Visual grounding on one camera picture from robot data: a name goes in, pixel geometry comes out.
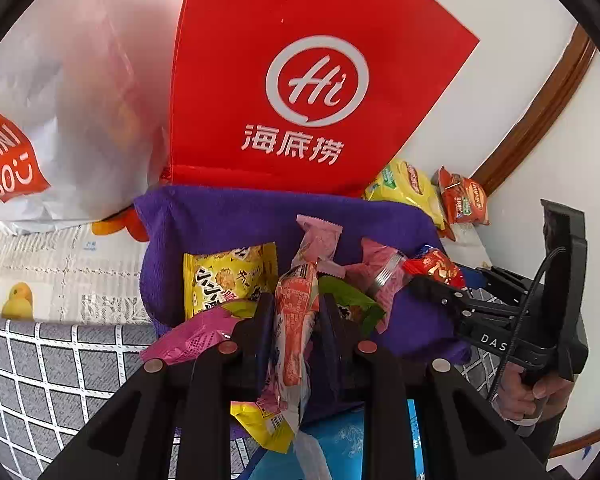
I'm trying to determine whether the green snack packet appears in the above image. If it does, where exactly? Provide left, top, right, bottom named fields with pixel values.
left=317, top=275, right=386, bottom=336

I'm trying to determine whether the plain yellow snack packet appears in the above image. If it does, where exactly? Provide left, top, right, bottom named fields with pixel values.
left=230, top=400, right=293, bottom=454

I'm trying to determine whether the yellow chip bag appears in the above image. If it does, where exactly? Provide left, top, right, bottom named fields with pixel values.
left=362, top=159, right=448, bottom=231

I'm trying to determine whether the orange long snack packet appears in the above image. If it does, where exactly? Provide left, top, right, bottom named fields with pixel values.
left=255, top=262, right=331, bottom=480

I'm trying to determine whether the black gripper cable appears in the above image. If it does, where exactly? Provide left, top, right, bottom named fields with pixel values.
left=485, top=247, right=568, bottom=401

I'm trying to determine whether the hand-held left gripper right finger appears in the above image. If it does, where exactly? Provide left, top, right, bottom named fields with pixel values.
left=319, top=294, right=551, bottom=480

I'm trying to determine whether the person's right hand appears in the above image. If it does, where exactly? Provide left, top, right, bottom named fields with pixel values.
left=500, top=366, right=574, bottom=424

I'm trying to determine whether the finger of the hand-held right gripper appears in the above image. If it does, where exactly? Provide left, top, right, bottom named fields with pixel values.
left=462, top=265, right=531, bottom=306
left=409, top=276, right=481, bottom=321

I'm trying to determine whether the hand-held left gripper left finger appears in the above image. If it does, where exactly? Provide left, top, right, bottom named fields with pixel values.
left=40, top=292, right=276, bottom=480

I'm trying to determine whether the orange chip bag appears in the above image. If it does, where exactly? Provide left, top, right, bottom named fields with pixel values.
left=432, top=166, right=491, bottom=227

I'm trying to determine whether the white printed cloth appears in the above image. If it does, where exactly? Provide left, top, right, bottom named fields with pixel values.
left=0, top=217, right=153, bottom=325

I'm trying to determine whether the red paper bag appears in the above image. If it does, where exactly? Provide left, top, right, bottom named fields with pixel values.
left=167, top=0, right=481, bottom=198

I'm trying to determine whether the blue tissue pack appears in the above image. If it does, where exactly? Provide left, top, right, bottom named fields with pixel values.
left=250, top=397, right=426, bottom=480

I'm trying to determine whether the magenta snack packet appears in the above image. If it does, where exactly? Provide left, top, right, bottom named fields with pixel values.
left=140, top=300, right=258, bottom=368

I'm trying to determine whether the pink silver-band snack packet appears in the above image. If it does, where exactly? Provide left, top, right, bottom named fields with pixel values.
left=342, top=237, right=411, bottom=333

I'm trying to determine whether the purple towel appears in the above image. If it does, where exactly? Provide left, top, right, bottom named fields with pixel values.
left=132, top=185, right=473, bottom=441

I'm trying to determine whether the brown wooden frame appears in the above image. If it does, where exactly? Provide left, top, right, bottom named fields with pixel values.
left=472, top=25, right=597, bottom=193

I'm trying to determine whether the red snack packet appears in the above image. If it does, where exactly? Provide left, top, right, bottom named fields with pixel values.
left=400, top=249, right=467, bottom=291

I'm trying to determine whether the white plastic bag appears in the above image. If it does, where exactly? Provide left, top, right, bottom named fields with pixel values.
left=0, top=0, right=168, bottom=236

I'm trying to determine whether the pale pink snack packet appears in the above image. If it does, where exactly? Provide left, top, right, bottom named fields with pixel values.
left=292, top=214, right=343, bottom=278

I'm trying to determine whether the yellow black-print snack packet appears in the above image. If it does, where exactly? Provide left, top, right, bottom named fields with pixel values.
left=182, top=242, right=279, bottom=321

